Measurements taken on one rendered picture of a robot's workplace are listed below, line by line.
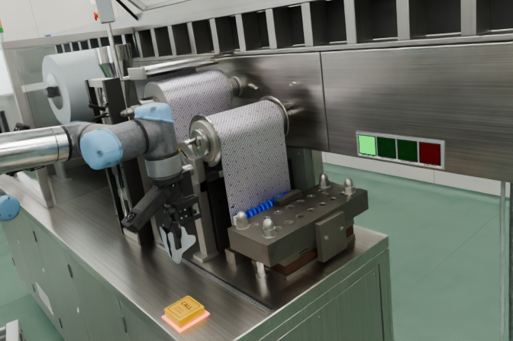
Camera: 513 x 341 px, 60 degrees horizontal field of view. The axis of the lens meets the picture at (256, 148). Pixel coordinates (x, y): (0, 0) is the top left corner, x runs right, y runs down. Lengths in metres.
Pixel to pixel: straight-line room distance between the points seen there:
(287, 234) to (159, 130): 0.42
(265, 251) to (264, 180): 0.27
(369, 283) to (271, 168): 0.43
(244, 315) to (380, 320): 0.52
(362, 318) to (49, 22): 6.05
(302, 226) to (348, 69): 0.43
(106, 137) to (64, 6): 6.07
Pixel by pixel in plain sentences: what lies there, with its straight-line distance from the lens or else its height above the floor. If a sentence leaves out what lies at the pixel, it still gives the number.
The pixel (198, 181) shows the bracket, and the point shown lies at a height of 1.14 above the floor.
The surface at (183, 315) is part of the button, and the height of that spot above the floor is 0.92.
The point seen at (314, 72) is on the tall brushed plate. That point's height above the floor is 1.38.
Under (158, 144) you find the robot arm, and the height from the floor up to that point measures 1.33.
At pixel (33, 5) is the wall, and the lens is 6.79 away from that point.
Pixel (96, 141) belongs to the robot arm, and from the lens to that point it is 0.87.
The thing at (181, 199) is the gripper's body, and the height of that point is 1.19.
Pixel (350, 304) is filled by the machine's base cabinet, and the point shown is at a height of 0.77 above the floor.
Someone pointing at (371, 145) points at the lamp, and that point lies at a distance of 1.23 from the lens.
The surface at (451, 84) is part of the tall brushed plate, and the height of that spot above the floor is 1.35.
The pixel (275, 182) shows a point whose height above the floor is 1.08.
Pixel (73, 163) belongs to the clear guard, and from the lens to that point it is 2.11.
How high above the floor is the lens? 1.54
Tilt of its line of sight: 16 degrees down
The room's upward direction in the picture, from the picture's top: 8 degrees counter-clockwise
